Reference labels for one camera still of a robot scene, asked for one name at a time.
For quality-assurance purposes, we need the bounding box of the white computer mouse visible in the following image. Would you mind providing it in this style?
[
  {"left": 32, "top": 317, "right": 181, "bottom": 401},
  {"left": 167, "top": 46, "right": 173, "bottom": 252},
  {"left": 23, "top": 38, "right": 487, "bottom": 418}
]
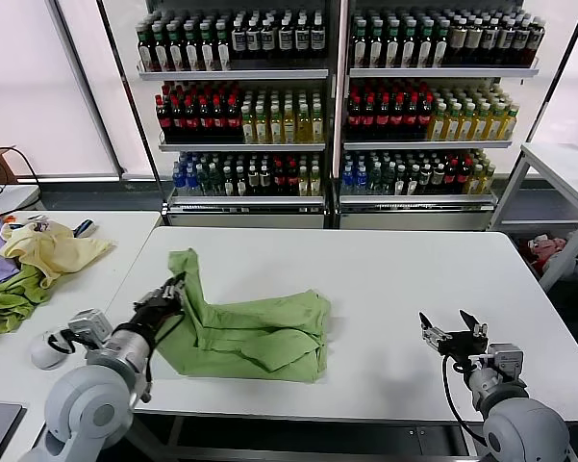
[{"left": 30, "top": 328, "right": 73, "bottom": 371}]

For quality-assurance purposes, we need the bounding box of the white label dark bottle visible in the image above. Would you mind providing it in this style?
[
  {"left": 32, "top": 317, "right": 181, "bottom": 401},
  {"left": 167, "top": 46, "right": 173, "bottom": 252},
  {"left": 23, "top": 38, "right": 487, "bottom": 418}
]
[
  {"left": 277, "top": 13, "right": 294, "bottom": 66},
  {"left": 261, "top": 16, "right": 276, "bottom": 66},
  {"left": 231, "top": 16, "right": 248, "bottom": 66},
  {"left": 294, "top": 13, "right": 311, "bottom": 66},
  {"left": 310, "top": 12, "right": 326, "bottom": 66},
  {"left": 246, "top": 16, "right": 262, "bottom": 66}
]

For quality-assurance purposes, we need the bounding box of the beige label dark bottle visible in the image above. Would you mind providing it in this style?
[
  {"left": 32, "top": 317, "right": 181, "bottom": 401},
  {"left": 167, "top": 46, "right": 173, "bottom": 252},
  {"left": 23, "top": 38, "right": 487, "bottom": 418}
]
[
  {"left": 449, "top": 16, "right": 466, "bottom": 66},
  {"left": 465, "top": 16, "right": 482, "bottom": 66}
]

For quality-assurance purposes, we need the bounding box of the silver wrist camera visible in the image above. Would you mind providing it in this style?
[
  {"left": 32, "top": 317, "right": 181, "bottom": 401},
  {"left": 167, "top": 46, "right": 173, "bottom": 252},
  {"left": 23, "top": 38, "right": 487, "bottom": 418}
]
[
  {"left": 483, "top": 342, "right": 525, "bottom": 381},
  {"left": 69, "top": 310, "right": 114, "bottom": 347}
]

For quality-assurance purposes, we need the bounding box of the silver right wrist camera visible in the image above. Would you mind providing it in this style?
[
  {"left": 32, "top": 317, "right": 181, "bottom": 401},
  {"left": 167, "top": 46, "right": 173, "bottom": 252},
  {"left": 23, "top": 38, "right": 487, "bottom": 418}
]
[{"left": 483, "top": 342, "right": 525, "bottom": 381}]

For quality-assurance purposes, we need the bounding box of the grey metal shelf board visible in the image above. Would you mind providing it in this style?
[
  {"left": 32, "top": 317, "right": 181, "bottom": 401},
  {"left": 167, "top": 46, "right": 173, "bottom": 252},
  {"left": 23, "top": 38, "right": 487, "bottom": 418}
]
[
  {"left": 342, "top": 140, "right": 515, "bottom": 151},
  {"left": 348, "top": 66, "right": 540, "bottom": 81},
  {"left": 137, "top": 68, "right": 330, "bottom": 82},
  {"left": 166, "top": 194, "right": 326, "bottom": 207},
  {"left": 158, "top": 141, "right": 327, "bottom": 153},
  {"left": 339, "top": 193, "right": 500, "bottom": 207}
]

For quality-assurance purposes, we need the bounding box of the green cap dark bottle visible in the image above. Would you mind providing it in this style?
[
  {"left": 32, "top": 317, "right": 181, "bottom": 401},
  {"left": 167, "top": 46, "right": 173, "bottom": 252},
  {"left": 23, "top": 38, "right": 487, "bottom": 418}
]
[
  {"left": 168, "top": 26, "right": 185, "bottom": 72},
  {"left": 432, "top": 24, "right": 448, "bottom": 68},
  {"left": 353, "top": 26, "right": 369, "bottom": 68},
  {"left": 184, "top": 26, "right": 200, "bottom": 72},
  {"left": 200, "top": 24, "right": 216, "bottom": 72},
  {"left": 138, "top": 26, "right": 154, "bottom": 72},
  {"left": 368, "top": 26, "right": 385, "bottom": 68},
  {"left": 215, "top": 23, "right": 232, "bottom": 72},
  {"left": 154, "top": 26, "right": 170, "bottom": 72},
  {"left": 400, "top": 26, "right": 416, "bottom": 68},
  {"left": 416, "top": 26, "right": 433, "bottom": 68},
  {"left": 384, "top": 26, "right": 400, "bottom": 68}
]

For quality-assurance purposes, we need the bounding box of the pink plush toy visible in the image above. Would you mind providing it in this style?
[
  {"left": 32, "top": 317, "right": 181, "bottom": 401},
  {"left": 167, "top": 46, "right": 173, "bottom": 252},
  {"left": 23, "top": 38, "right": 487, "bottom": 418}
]
[{"left": 526, "top": 233, "right": 566, "bottom": 264}]

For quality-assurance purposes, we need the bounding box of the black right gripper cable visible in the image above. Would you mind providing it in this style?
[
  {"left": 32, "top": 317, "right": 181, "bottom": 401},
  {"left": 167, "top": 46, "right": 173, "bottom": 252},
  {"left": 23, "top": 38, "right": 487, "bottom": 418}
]
[{"left": 441, "top": 355, "right": 490, "bottom": 447}]

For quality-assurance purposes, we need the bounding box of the light green t-shirt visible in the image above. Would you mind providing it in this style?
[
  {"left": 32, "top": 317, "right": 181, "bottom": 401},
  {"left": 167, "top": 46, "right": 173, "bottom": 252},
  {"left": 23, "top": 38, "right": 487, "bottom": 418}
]
[{"left": 156, "top": 247, "right": 333, "bottom": 385}]

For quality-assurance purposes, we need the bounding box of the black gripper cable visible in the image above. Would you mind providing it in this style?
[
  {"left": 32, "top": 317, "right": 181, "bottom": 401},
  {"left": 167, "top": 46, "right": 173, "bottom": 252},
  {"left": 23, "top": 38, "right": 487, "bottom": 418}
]
[
  {"left": 441, "top": 355, "right": 490, "bottom": 447},
  {"left": 143, "top": 310, "right": 187, "bottom": 386}
]

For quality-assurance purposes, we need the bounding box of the black beverage display shelf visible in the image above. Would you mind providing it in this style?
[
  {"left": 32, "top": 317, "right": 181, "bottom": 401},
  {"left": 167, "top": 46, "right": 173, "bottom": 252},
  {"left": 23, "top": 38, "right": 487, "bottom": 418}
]
[
  {"left": 95, "top": 0, "right": 340, "bottom": 230},
  {"left": 339, "top": 0, "right": 578, "bottom": 231}
]

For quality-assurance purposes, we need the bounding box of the grey label dark bottle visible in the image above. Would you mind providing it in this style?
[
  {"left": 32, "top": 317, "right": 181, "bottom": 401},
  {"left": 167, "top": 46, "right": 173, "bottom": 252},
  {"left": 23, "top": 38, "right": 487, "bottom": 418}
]
[
  {"left": 513, "top": 18, "right": 529, "bottom": 66},
  {"left": 482, "top": 18, "right": 498, "bottom": 66},
  {"left": 527, "top": 18, "right": 545, "bottom": 67},
  {"left": 497, "top": 18, "right": 514, "bottom": 66}
]

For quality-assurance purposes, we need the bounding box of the red label cola bottle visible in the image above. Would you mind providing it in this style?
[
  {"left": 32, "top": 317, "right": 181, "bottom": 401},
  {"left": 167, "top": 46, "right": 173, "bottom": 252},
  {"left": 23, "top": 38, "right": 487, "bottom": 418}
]
[
  {"left": 390, "top": 95, "right": 405, "bottom": 141},
  {"left": 184, "top": 98, "right": 199, "bottom": 143},
  {"left": 346, "top": 95, "right": 362, "bottom": 141},
  {"left": 404, "top": 95, "right": 419, "bottom": 141},
  {"left": 155, "top": 94, "right": 170, "bottom": 143},
  {"left": 212, "top": 98, "right": 227, "bottom": 143},
  {"left": 197, "top": 98, "right": 213, "bottom": 143},
  {"left": 375, "top": 95, "right": 390, "bottom": 141},
  {"left": 418, "top": 95, "right": 434, "bottom": 141},
  {"left": 169, "top": 98, "right": 185, "bottom": 143},
  {"left": 361, "top": 95, "right": 376, "bottom": 141},
  {"left": 225, "top": 98, "right": 241, "bottom": 143}
]

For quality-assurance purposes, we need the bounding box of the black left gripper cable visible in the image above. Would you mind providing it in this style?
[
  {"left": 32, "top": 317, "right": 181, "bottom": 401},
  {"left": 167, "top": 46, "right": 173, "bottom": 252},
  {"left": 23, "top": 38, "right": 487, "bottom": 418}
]
[{"left": 143, "top": 310, "right": 187, "bottom": 386}]

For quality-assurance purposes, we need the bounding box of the lime green garment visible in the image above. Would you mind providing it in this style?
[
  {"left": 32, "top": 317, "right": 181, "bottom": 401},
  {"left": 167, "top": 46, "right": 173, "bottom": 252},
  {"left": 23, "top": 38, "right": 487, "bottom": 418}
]
[{"left": 0, "top": 263, "right": 54, "bottom": 336}]

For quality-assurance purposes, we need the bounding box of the pale yellow garment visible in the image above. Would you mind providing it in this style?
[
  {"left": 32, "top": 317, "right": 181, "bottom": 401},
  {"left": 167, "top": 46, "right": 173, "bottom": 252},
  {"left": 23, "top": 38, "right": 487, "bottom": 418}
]
[{"left": 0, "top": 218, "right": 115, "bottom": 290}]

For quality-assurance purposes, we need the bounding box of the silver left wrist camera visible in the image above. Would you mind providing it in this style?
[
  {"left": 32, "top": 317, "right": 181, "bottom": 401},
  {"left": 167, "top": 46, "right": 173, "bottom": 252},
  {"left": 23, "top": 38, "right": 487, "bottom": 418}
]
[{"left": 69, "top": 310, "right": 114, "bottom": 347}]

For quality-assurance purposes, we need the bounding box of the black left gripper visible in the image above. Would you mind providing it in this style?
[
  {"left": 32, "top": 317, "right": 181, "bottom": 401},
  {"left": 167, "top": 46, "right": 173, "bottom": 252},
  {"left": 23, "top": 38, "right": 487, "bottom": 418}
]
[{"left": 134, "top": 271, "right": 192, "bottom": 334}]

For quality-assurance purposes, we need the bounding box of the blue striped cloth item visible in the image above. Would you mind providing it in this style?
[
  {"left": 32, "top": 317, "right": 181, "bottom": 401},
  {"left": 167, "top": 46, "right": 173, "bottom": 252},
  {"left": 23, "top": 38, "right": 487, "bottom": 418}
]
[{"left": 71, "top": 218, "right": 97, "bottom": 240}]

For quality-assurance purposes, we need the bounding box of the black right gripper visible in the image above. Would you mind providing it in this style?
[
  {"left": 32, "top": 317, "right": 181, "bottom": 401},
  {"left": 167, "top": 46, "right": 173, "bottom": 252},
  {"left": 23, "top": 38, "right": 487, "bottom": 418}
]
[{"left": 417, "top": 309, "right": 490, "bottom": 370}]

